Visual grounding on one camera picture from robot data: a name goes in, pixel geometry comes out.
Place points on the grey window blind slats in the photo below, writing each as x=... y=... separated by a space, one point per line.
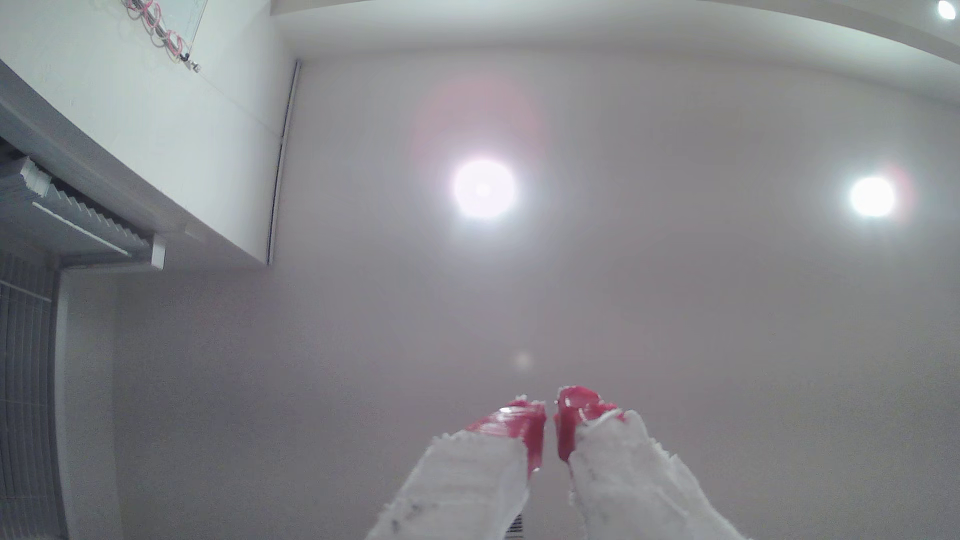
x=26 y=390

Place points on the round ceiling light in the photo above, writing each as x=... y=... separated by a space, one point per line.
x=946 y=9
x=484 y=188
x=872 y=196

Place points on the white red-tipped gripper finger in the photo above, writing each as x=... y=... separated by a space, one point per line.
x=469 y=480
x=630 y=480

